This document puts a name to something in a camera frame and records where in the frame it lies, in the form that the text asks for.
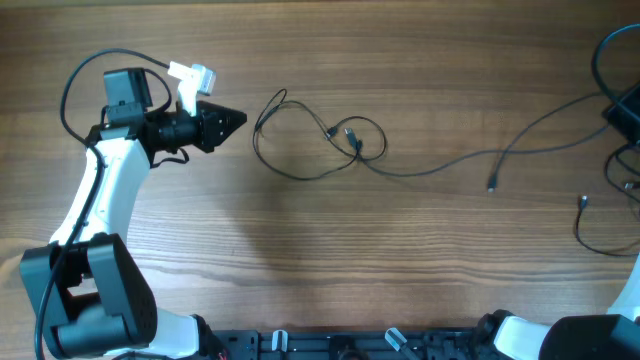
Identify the thin black usb cable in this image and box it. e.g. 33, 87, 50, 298
324, 92, 611, 194

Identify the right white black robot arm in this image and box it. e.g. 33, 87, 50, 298
468, 264, 639, 360

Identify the black mounting rail base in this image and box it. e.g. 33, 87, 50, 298
214, 328, 476, 360

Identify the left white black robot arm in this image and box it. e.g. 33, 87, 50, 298
20, 63, 247, 359

